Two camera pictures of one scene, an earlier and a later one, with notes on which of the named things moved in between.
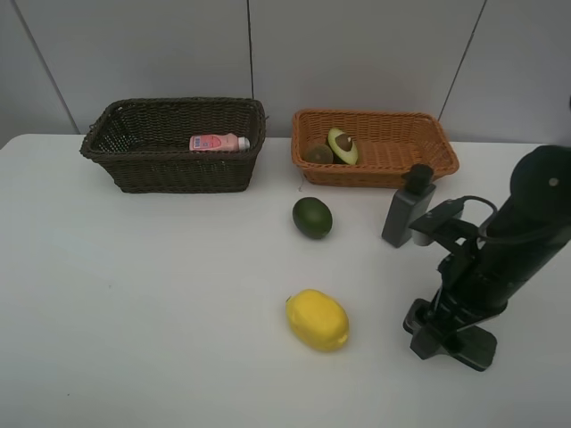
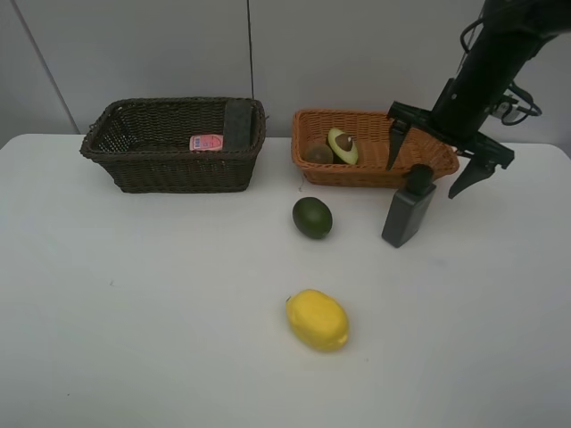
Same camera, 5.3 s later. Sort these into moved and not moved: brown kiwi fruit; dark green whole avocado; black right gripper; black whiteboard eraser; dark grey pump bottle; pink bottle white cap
Moved: black right gripper; black whiteboard eraser
Not moved: pink bottle white cap; brown kiwi fruit; dark grey pump bottle; dark green whole avocado
